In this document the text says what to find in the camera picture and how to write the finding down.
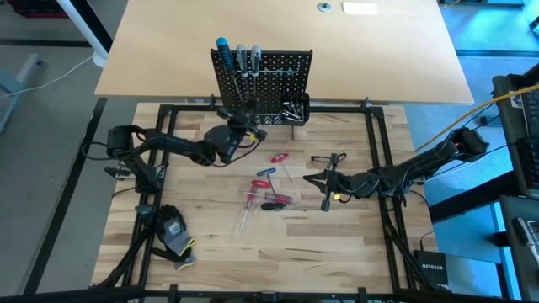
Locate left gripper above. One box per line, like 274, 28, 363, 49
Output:
217, 99, 267, 142

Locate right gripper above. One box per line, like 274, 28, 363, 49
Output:
302, 153, 353, 211

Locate grey black screwdriver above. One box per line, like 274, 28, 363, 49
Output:
250, 45, 263, 100
235, 44, 250, 102

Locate teal black screwdriver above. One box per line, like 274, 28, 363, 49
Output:
215, 36, 248, 106

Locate black pegboard stand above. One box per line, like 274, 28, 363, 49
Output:
210, 49, 314, 142

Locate black plastic bin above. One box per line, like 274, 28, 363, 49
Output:
280, 92, 312, 127

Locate light wooden desk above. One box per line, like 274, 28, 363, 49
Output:
94, 0, 476, 105

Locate black grey work glove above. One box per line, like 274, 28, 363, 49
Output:
155, 204, 197, 258
151, 247, 198, 272

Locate black metal beam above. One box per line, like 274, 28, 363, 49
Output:
429, 170, 521, 224

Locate white card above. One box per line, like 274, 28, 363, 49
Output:
341, 1, 379, 16

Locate black equipment cart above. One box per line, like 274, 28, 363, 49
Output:
491, 62, 539, 199

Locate white pole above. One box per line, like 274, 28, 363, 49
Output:
56, 0, 114, 68

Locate black equipment case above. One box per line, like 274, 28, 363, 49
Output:
499, 195, 539, 302

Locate black red crate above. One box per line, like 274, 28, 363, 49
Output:
6, 0, 69, 19

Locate grey desk foot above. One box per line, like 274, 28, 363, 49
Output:
0, 52, 44, 135

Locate white looped hook rail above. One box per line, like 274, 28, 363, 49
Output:
252, 111, 283, 126

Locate white tool holder rail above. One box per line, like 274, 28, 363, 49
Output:
222, 61, 302, 78

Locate blue T-handle hex key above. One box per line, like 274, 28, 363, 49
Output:
256, 167, 278, 195

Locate black cable bundle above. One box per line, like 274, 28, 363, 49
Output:
100, 226, 151, 291
382, 201, 426, 291

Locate black Netgear network switch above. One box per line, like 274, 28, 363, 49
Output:
412, 249, 450, 286

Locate small black clamp mount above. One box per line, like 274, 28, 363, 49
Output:
134, 204, 155, 223

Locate black aluminium table frame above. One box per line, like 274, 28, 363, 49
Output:
0, 95, 523, 303

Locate yellow cable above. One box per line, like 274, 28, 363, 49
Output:
414, 82, 539, 153

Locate black power cable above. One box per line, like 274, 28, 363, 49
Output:
462, 103, 498, 136

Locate white floor cable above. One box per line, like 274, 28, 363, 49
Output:
0, 54, 96, 100

